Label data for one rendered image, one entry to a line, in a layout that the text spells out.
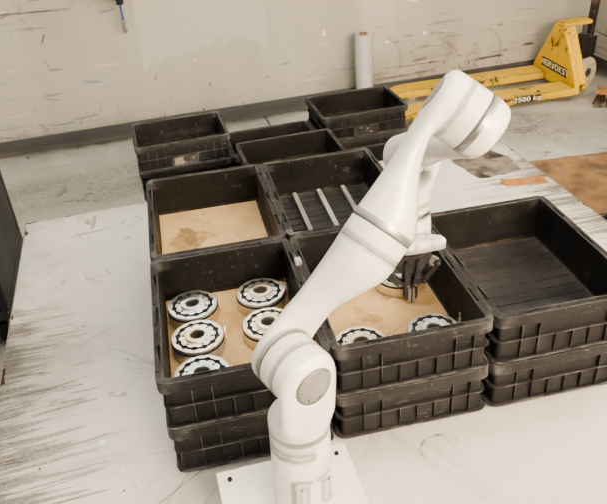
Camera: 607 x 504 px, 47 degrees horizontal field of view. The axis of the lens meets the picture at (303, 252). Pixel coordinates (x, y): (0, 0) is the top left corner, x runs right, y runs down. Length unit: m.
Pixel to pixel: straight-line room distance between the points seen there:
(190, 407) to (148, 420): 0.24
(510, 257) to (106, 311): 0.98
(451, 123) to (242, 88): 3.82
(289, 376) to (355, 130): 2.27
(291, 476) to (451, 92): 0.59
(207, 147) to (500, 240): 1.62
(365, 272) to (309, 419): 0.22
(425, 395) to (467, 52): 4.04
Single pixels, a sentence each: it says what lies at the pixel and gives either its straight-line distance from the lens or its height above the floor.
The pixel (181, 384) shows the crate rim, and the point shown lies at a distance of 1.18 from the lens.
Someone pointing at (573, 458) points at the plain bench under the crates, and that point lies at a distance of 1.38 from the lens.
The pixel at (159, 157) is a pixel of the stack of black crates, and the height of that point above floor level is 0.54.
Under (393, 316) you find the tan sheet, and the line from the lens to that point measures 1.43.
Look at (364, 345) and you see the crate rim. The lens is 1.20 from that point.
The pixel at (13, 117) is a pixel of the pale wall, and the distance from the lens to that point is 4.73.
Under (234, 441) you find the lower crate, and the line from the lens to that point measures 1.30.
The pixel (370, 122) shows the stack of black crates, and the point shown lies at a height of 0.54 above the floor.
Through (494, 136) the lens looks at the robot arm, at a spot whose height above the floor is 1.33.
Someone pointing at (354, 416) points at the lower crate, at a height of 0.76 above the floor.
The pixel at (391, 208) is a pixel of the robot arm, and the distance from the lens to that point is 0.93.
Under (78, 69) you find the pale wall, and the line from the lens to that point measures 4.61.
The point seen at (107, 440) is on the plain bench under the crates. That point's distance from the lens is 1.45.
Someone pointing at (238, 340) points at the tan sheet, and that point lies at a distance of 1.40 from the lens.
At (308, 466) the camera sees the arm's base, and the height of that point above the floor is 0.90.
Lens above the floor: 1.70
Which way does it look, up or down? 32 degrees down
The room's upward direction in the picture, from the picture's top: 4 degrees counter-clockwise
